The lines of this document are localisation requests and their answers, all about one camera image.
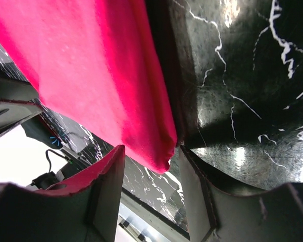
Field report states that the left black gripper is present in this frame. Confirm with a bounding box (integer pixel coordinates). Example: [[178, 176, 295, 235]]
[[0, 77, 42, 137]]

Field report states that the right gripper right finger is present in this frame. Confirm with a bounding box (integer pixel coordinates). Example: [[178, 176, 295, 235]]
[[179, 146, 303, 241]]

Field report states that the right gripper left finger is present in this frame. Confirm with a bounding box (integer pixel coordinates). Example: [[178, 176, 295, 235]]
[[0, 145, 125, 241]]

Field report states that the magenta pink t shirt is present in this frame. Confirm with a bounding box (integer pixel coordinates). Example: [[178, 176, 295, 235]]
[[0, 1, 177, 174]]

